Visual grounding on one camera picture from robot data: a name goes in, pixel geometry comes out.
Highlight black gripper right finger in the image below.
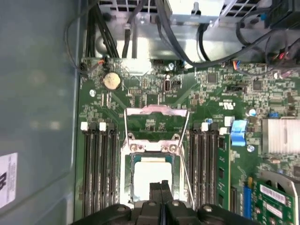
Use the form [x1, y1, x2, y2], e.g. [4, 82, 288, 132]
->
[161, 180, 257, 225]

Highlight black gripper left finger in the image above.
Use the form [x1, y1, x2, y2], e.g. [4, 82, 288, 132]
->
[72, 182, 163, 225]

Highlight silver CPU plate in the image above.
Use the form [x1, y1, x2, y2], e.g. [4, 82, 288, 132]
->
[130, 156, 175, 204]

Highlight thin wire locking lever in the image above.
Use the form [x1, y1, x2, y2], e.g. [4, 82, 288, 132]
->
[179, 145, 195, 210]

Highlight CPU socket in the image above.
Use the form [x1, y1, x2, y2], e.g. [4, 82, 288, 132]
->
[119, 139, 188, 209]

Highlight blue expansion slot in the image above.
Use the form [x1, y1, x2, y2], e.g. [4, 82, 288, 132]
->
[243, 177, 253, 219]

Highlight installed RAM stick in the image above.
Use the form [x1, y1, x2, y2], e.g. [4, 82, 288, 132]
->
[217, 134, 232, 211]

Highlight graphics card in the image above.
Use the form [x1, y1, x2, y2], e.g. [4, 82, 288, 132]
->
[254, 170, 300, 225]

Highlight blue board connector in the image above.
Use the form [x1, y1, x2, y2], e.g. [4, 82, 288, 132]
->
[230, 120, 248, 147]

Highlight green motherboard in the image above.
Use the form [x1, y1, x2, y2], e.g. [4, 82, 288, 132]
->
[75, 56, 300, 225]

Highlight silver finned heat sink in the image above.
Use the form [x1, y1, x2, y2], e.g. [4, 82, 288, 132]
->
[261, 118, 300, 156]

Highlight round coin battery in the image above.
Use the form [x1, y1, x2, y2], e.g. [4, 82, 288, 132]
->
[104, 72, 122, 90]

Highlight metal drive cage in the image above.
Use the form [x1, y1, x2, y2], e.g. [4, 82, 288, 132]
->
[95, 0, 272, 62]

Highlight thick black cable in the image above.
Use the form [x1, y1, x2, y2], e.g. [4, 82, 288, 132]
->
[156, 0, 282, 69]

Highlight thin black wire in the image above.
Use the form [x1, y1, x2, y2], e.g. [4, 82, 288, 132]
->
[64, 0, 100, 74]

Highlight black cable bundle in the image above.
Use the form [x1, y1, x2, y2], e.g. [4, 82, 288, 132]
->
[86, 4, 120, 59]

